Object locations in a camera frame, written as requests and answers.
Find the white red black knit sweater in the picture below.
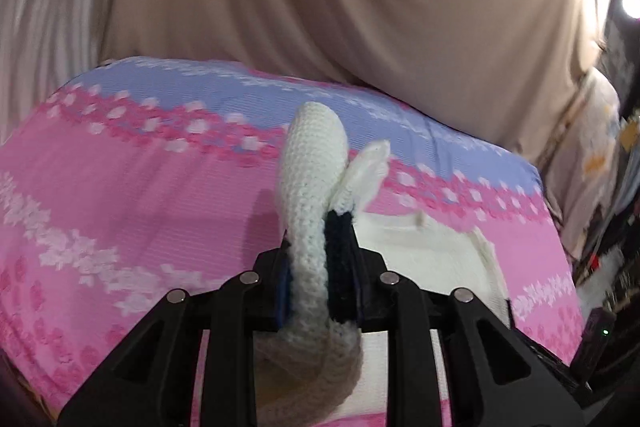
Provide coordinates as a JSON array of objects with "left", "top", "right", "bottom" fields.
[{"left": 252, "top": 101, "right": 512, "bottom": 427}]

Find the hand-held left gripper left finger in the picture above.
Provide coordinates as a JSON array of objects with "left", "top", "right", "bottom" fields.
[{"left": 57, "top": 242, "right": 294, "bottom": 427}]

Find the white sheer curtain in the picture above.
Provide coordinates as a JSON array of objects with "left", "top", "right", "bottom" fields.
[{"left": 0, "top": 0, "right": 131, "bottom": 142}]

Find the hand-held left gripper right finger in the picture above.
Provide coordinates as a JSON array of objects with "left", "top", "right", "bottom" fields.
[{"left": 350, "top": 227, "right": 586, "bottom": 427}]

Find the pink floral bed sheet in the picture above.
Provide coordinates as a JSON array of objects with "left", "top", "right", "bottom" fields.
[{"left": 0, "top": 56, "right": 583, "bottom": 427}]

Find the pale floral hanging cloth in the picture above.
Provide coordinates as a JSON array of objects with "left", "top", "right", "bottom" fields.
[{"left": 537, "top": 67, "right": 624, "bottom": 258}]

